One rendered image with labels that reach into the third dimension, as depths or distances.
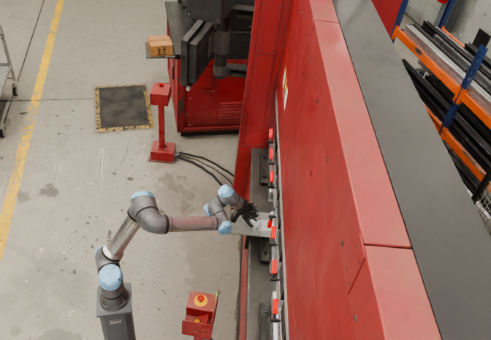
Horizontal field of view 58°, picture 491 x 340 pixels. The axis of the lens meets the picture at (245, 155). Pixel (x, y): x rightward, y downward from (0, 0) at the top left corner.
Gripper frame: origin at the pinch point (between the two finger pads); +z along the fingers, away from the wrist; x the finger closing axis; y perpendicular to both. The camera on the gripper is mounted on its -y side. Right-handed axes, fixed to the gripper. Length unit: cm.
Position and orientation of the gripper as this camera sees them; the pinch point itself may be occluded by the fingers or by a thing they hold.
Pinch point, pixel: (255, 224)
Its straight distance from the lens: 259.2
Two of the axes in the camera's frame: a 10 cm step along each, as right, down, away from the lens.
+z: 5.6, 6.0, 5.7
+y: 8.3, -4.6, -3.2
